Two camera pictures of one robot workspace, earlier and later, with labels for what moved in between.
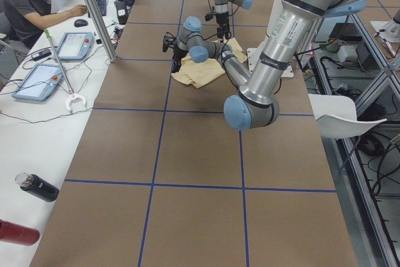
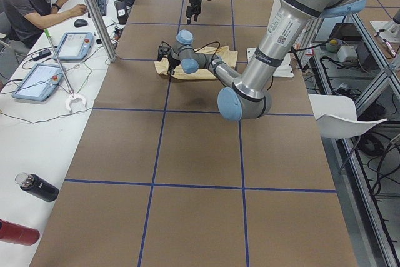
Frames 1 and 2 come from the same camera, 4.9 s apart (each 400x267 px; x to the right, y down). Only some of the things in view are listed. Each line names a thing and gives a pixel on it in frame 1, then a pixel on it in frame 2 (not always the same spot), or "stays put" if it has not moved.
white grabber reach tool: x=72 y=94 stays put
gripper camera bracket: x=168 y=40 to x=163 y=50
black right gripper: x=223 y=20 to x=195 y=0
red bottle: x=11 y=232 stays put
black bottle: x=37 y=186 stays put
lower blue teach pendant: x=40 y=82 stays put
